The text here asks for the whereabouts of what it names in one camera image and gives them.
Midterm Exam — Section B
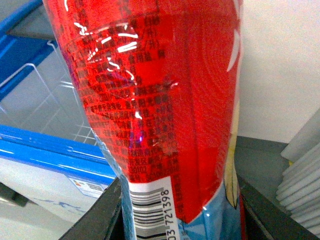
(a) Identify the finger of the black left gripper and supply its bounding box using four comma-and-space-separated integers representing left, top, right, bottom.
0, 183, 29, 207

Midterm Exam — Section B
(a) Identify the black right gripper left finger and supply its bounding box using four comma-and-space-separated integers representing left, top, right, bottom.
60, 178, 123, 240

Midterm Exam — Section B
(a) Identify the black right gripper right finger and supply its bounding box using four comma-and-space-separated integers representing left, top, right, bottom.
238, 176, 318, 240

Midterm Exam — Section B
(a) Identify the red labelled drink bottle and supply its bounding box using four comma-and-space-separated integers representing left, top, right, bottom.
43, 0, 247, 240

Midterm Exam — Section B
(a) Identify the energy rating label sticker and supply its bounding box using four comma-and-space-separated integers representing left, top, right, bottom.
68, 177, 104, 199

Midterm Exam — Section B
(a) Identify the white curtain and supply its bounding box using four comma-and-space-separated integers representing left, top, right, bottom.
276, 110, 320, 237

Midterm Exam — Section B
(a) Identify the white chest freezer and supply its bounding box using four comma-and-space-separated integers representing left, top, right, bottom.
0, 0, 116, 240

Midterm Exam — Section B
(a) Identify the white wire freezer basket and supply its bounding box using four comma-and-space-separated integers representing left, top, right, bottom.
0, 41, 97, 146

